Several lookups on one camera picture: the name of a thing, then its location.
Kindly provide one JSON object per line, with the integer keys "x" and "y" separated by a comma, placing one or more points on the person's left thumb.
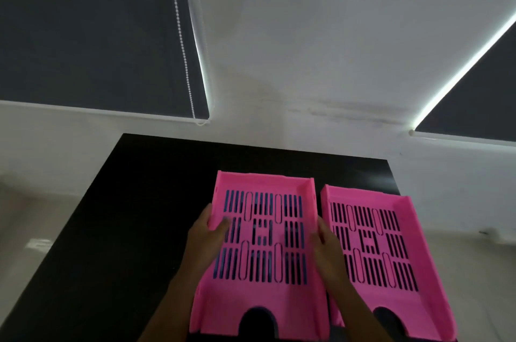
{"x": 221, "y": 226}

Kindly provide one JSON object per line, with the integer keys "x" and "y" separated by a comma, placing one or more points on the person's right forearm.
{"x": 361, "y": 311}

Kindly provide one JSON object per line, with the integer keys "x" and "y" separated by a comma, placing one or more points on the person's right hand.
{"x": 329, "y": 259}

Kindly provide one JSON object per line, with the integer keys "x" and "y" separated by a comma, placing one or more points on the person's left hand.
{"x": 203, "y": 247}

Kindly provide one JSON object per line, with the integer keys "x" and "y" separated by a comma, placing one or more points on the person's right thumb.
{"x": 315, "y": 241}

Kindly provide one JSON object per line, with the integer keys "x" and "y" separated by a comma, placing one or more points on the blue plastic paper tray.
{"x": 228, "y": 201}

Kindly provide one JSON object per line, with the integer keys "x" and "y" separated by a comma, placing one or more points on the pink plastic paper tray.
{"x": 387, "y": 257}
{"x": 262, "y": 273}

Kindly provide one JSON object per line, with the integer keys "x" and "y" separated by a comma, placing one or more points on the person's left forearm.
{"x": 174, "y": 307}

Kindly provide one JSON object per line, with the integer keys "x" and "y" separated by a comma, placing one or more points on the dark grey roller blind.
{"x": 479, "y": 99}
{"x": 92, "y": 27}

